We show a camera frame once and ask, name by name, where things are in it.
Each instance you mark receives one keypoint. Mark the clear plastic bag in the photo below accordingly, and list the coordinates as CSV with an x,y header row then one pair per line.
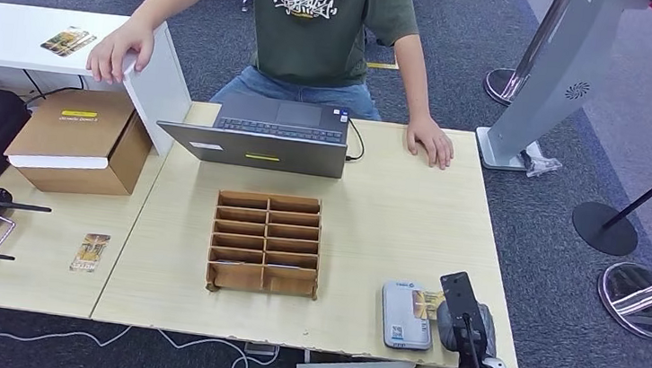
x,y
543,165

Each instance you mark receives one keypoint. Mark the white shelf unit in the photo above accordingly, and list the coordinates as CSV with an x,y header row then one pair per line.
x,y
6,32

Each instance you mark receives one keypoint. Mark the grey power adapter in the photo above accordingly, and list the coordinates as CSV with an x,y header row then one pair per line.
x,y
261,349

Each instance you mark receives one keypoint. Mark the person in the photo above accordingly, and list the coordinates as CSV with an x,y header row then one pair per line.
x,y
309,44

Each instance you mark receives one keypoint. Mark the silver kiosk stand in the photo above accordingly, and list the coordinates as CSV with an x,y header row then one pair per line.
x,y
557,79

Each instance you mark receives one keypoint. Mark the person's left forearm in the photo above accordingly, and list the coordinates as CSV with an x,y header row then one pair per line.
x,y
414,77

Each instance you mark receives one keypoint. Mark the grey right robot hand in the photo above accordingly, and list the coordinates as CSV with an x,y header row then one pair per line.
x,y
490,333

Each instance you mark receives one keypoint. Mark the person's right forearm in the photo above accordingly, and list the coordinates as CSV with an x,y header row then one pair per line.
x,y
164,3

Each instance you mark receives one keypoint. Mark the grey laptop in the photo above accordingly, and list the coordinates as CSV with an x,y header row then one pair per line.
x,y
257,152

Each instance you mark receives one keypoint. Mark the black stanchion post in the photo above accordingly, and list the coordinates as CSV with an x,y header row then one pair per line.
x,y
602,230

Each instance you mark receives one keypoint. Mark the person's left hand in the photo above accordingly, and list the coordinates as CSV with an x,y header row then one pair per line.
x,y
430,139

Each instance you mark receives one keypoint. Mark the brown cardboard box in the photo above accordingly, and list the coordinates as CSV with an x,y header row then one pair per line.
x,y
74,128

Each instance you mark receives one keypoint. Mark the chrome stanchion post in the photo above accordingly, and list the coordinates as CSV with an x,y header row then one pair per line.
x,y
547,30
642,309

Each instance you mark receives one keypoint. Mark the wooden card rack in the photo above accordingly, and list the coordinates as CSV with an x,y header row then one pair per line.
x,y
265,242

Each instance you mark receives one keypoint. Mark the person's right hand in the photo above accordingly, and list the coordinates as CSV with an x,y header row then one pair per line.
x,y
121,49

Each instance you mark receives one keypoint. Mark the grey card reader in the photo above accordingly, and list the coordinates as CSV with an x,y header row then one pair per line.
x,y
397,324

